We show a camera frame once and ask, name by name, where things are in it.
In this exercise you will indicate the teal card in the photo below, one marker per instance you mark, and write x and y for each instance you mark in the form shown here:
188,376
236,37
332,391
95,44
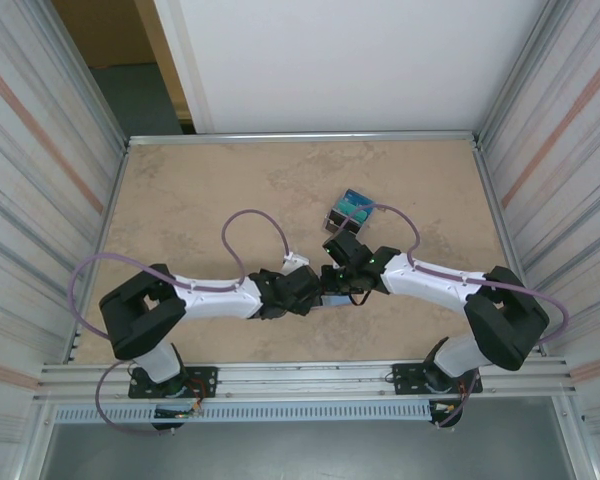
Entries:
355,210

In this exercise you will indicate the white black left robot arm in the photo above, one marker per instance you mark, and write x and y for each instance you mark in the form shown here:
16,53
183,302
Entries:
215,300

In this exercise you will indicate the light blue card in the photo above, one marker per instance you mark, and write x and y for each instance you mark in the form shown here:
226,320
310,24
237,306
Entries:
357,194

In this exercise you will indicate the translucent ribbed side panel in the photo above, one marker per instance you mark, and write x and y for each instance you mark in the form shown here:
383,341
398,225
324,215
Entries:
30,200
570,200

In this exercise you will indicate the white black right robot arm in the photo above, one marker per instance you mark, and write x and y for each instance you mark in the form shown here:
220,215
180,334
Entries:
420,275

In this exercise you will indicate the clear acrylic card stand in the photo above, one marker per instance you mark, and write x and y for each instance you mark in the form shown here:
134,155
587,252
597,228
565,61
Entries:
375,207

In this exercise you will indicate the wide aluminium frame rail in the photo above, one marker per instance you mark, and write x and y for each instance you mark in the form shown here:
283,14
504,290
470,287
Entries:
305,380

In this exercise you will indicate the aluminium side rail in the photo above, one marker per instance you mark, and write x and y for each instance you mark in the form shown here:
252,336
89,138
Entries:
101,250
511,250

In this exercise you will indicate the grey metal sheet shelf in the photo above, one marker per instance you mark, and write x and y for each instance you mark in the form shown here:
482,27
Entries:
305,455

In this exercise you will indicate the narrow aluminium frame rail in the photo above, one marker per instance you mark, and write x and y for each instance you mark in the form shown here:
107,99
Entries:
305,137

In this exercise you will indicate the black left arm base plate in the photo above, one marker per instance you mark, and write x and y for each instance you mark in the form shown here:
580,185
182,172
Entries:
205,380

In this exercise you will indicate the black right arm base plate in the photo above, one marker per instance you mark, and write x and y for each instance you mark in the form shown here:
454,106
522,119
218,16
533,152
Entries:
405,377

